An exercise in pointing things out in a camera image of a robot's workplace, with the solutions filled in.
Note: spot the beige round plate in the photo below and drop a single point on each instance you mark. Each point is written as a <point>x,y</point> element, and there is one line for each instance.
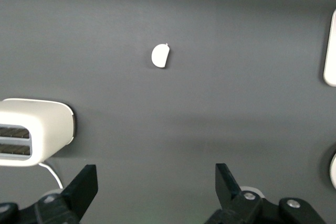
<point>334,171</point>

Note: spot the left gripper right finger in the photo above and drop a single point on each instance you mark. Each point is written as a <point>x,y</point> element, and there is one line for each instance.
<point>231,190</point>

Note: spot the white half-moon steamed bun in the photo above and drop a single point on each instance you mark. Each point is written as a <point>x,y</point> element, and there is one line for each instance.
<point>160,56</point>

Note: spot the beige rectangular rabbit tray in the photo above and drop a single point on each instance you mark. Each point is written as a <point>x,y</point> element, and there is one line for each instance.
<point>331,58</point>

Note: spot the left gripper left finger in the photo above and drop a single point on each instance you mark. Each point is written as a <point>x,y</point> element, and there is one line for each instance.
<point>78,190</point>

